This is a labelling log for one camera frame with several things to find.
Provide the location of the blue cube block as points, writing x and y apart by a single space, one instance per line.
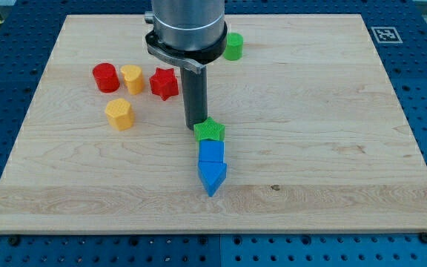
211 151

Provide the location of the red star block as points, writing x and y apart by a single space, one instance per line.
164 83

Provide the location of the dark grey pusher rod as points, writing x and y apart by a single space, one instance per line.
194 91

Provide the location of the green star block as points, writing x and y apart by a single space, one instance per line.
209 130

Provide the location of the wooden board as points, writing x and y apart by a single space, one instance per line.
316 140

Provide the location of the green cylinder block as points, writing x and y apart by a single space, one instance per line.
234 47

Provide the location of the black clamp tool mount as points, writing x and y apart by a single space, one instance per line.
194 61

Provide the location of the white fiducial marker tag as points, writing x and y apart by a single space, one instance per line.
386 35

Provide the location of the yellow hexagon block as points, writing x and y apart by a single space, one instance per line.
119 113

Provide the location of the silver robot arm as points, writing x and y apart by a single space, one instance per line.
188 34

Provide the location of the red cylinder block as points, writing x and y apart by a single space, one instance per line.
106 77

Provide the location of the yellow heart block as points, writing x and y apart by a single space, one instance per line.
133 78

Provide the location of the blue triangle block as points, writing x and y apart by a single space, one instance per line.
212 175

